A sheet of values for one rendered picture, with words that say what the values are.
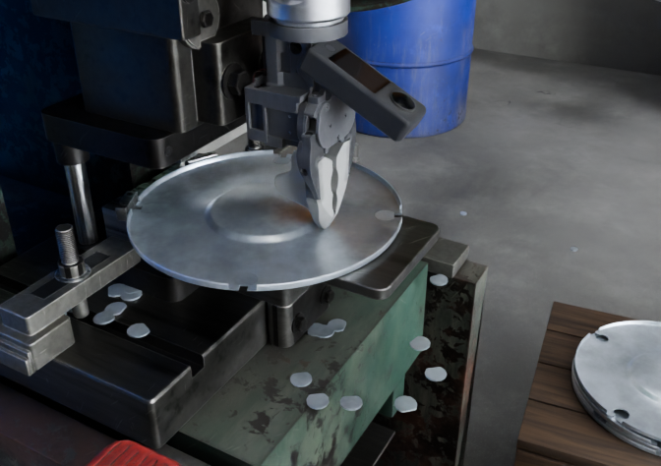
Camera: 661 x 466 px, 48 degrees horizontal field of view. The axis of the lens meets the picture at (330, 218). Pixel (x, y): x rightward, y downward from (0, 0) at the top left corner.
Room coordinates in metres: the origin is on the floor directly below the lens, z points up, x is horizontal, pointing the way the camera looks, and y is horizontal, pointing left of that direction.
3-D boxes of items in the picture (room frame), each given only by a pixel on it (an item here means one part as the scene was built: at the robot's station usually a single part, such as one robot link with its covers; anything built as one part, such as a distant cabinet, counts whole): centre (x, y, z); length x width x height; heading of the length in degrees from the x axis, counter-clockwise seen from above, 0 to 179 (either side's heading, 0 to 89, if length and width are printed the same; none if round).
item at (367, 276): (0.67, 0.03, 0.72); 0.25 x 0.14 x 0.14; 61
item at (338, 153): (0.68, 0.01, 0.83); 0.06 x 0.03 x 0.09; 61
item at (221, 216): (0.69, 0.07, 0.79); 0.29 x 0.29 x 0.01
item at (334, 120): (0.67, 0.03, 0.94); 0.09 x 0.08 x 0.12; 61
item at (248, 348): (0.76, 0.18, 0.68); 0.45 x 0.30 x 0.06; 151
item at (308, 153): (0.64, 0.01, 0.87); 0.05 x 0.02 x 0.09; 151
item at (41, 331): (0.61, 0.26, 0.76); 0.17 x 0.06 x 0.10; 151
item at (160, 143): (0.76, 0.18, 0.86); 0.20 x 0.16 x 0.05; 151
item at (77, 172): (0.71, 0.27, 0.81); 0.02 x 0.02 x 0.14
